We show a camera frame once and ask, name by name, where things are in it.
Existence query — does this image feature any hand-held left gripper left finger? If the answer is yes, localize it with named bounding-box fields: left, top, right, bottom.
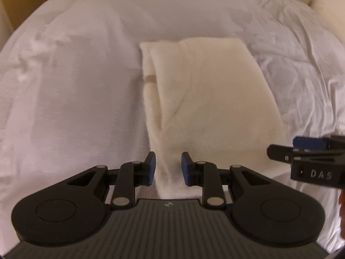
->
left=67, top=152, right=157, bottom=210

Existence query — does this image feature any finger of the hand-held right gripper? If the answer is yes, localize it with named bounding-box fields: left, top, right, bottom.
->
left=267, top=144, right=345, bottom=163
left=293, top=134, right=345, bottom=150

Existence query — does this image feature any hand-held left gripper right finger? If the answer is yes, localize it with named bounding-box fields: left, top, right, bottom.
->
left=181, top=152, right=270, bottom=210

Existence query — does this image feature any cream towel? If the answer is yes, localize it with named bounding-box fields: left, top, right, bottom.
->
left=140, top=37, right=294, bottom=201

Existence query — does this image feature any white bed sheet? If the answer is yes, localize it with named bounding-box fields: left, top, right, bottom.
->
left=0, top=0, right=345, bottom=250

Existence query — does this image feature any wooden cabinet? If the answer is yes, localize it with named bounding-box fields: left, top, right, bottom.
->
left=0, top=0, right=52, bottom=34

